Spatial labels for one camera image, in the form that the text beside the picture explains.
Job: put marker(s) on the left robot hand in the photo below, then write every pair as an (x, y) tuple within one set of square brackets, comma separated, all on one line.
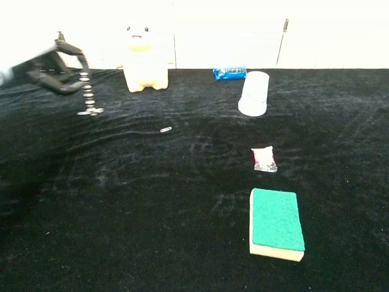
[(45, 74)]

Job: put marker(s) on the white magnetic bar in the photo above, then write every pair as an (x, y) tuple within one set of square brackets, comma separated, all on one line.
[(88, 91)]

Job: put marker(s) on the yellow duck plush toy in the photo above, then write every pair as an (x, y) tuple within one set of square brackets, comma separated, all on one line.
[(145, 73)]

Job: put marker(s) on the blue snack packet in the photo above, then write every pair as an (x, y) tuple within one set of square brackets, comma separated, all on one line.
[(229, 74)]

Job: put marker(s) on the black velvet tablecloth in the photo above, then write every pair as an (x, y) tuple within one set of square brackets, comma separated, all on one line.
[(194, 213)]

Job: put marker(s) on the clear plastic cup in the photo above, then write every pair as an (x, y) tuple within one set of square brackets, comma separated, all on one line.
[(253, 94)]

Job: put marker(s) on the small red white snack packet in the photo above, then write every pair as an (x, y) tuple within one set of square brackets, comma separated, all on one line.
[(264, 158)]

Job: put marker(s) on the green yellow sponge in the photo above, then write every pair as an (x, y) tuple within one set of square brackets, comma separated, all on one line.
[(275, 219)]

